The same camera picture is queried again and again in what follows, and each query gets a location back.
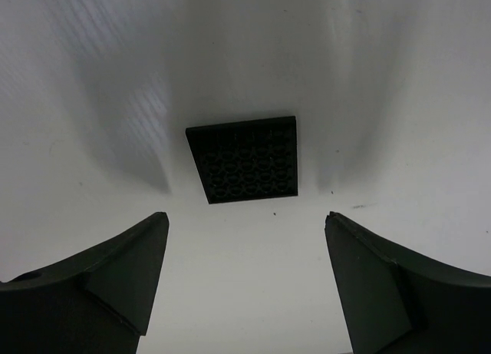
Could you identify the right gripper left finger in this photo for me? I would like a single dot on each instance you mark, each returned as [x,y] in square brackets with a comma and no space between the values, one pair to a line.
[97,301]

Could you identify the black square lego tile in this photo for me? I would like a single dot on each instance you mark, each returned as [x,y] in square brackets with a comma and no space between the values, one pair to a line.
[246,160]

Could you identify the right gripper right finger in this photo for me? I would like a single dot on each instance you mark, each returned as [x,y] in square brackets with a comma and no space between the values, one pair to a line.
[396,300]

